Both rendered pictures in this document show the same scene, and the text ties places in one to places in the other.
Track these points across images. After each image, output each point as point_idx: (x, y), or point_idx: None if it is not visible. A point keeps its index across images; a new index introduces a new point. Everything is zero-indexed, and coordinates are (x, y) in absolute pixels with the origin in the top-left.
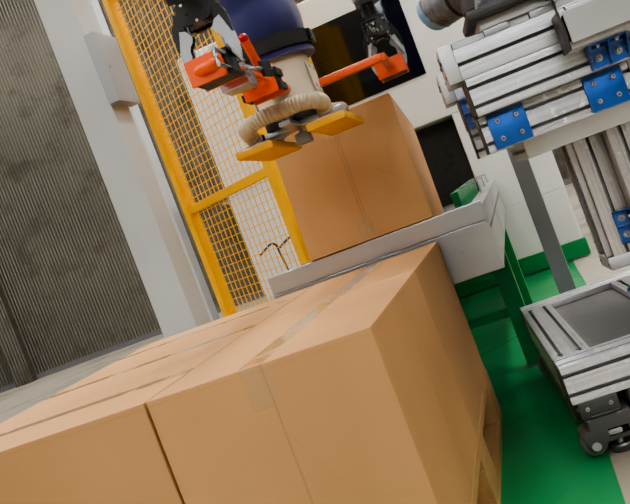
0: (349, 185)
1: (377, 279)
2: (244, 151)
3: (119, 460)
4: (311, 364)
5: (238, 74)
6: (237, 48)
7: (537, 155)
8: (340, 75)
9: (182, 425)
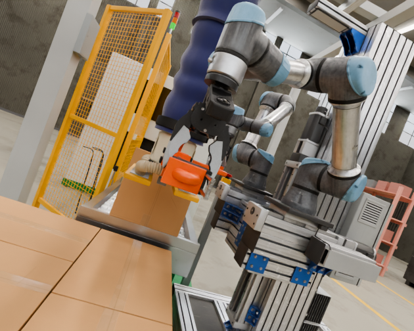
0: (154, 196)
1: (145, 303)
2: (131, 175)
3: None
4: None
5: None
6: (213, 175)
7: (251, 272)
8: (202, 166)
9: None
